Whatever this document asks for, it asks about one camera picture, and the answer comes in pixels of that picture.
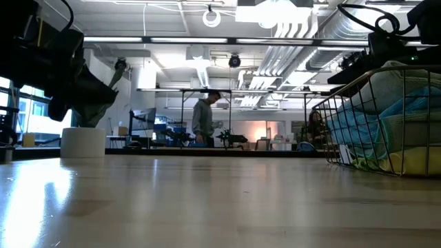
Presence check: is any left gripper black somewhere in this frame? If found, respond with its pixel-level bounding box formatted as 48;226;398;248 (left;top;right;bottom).
0;29;120;122

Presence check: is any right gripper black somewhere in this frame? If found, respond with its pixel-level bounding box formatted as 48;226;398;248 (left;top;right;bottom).
327;30;420;86

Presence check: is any pale green microfiber towel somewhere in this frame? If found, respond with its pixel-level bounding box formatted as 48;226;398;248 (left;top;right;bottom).
358;61;441;115
375;112;441;154

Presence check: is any blue microfiber towel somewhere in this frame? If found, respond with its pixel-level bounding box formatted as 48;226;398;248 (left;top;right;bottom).
327;85;441;160

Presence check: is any yellow microfiber towel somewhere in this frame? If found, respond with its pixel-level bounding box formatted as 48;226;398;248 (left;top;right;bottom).
351;146;441;176

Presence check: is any black ceiling spotlight cluster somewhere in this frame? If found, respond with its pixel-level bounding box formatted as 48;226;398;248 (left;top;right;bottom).
339;51;366;71

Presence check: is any artificial green succulent plant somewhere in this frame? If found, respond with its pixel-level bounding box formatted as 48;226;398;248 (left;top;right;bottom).
74;67;127;129

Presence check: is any white plant pot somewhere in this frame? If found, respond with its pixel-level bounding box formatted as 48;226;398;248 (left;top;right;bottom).
60;127;107;158

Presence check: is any black computer monitor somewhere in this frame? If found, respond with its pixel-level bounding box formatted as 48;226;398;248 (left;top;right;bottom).
129;107;157;138

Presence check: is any person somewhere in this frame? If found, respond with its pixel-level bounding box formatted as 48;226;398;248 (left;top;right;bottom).
307;110;327;149
191;90;223;148

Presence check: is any large window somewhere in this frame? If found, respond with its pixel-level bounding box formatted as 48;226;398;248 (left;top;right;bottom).
0;77;73;138

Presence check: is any long ceiling light bar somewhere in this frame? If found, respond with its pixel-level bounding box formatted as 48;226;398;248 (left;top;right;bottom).
82;34;371;48

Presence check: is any silver ventilation duct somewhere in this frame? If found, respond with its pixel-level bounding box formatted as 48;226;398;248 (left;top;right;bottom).
260;6;371;75

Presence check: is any copper wire basket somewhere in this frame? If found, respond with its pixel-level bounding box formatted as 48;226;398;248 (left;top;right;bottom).
311;64;441;178

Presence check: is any black aluminium table frame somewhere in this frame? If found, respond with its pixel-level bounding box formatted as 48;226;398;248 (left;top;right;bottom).
12;146;328;159

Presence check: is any white ring ceiling lamp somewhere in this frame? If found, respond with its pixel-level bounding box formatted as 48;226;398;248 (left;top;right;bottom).
202;8;222;28

